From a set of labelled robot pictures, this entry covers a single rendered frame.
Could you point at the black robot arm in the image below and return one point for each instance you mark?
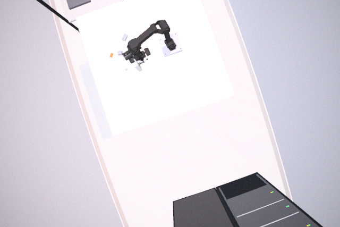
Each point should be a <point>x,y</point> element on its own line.
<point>134,45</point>

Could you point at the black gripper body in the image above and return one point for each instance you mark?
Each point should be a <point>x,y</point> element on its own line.
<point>145,51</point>

